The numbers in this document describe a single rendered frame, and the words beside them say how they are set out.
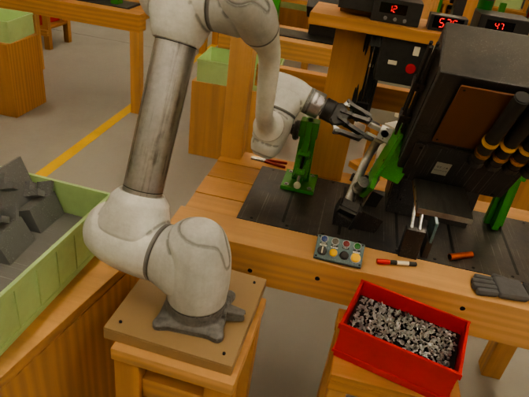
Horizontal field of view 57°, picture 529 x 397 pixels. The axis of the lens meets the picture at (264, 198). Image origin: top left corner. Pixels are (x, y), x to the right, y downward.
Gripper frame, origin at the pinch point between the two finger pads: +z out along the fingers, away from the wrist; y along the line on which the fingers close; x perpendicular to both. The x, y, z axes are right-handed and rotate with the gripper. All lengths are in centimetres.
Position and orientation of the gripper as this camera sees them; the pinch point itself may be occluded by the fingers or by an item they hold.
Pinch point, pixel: (376, 133)
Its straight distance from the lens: 171.4
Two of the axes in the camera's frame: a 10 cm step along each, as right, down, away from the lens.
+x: -1.0, 1.8, 9.8
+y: 4.2, -8.8, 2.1
